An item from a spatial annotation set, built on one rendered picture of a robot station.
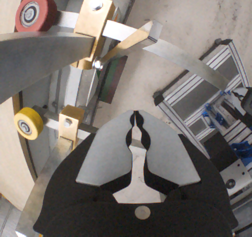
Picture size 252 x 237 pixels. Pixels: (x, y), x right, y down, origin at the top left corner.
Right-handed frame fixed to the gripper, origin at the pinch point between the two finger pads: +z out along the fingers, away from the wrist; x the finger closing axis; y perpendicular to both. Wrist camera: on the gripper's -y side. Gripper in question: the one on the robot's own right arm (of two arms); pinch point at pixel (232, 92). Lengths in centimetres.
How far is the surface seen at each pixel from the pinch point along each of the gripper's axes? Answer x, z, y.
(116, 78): -12.9, 12.5, -30.0
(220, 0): 78, 83, 30
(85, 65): -7.4, -3.9, -36.1
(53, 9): 1.4, -6.0, -44.2
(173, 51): 0.5, -3.4, -22.1
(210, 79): -0.8, -3.3, -11.9
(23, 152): -39, -7, -52
